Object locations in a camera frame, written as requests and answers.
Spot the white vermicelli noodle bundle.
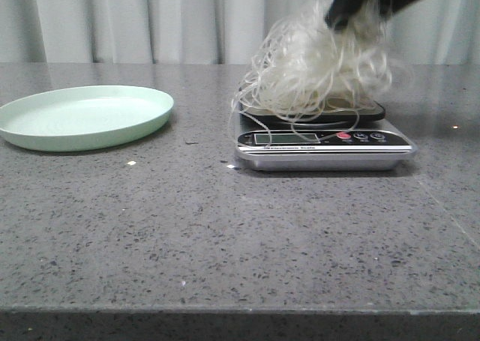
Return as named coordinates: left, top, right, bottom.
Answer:
left=229, top=0, right=408, bottom=127

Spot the light green round plate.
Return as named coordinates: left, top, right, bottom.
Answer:
left=1, top=85, right=174, bottom=151

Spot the silver digital kitchen scale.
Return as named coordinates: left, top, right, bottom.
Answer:
left=232, top=100, right=418, bottom=172

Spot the white pleated curtain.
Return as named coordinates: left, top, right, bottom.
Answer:
left=1, top=0, right=479, bottom=64

